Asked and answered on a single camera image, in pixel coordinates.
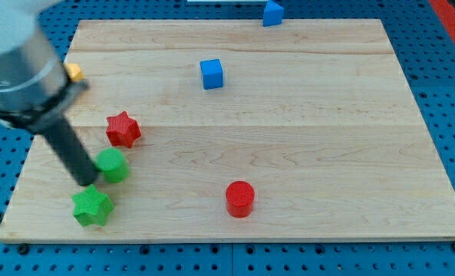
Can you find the green star block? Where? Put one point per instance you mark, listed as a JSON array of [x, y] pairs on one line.
[[92, 207]]

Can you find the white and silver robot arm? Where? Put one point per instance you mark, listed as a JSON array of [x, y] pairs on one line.
[[35, 88]]

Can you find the blue cube block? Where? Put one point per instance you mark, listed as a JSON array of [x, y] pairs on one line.
[[212, 74]]

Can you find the red star block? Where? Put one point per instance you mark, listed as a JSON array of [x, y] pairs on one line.
[[122, 130]]

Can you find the light wooden board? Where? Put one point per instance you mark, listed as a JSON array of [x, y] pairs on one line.
[[316, 114]]

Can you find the red cylinder block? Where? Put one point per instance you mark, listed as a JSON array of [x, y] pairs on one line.
[[240, 197]]

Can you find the green cylinder block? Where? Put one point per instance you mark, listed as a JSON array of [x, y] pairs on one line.
[[113, 164]]

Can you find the blue triangular prism block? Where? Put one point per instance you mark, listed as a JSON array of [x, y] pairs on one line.
[[272, 14]]

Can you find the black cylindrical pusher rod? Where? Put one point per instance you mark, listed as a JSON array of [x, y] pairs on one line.
[[64, 141]]

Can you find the yellow block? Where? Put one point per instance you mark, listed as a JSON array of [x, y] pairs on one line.
[[74, 72]]

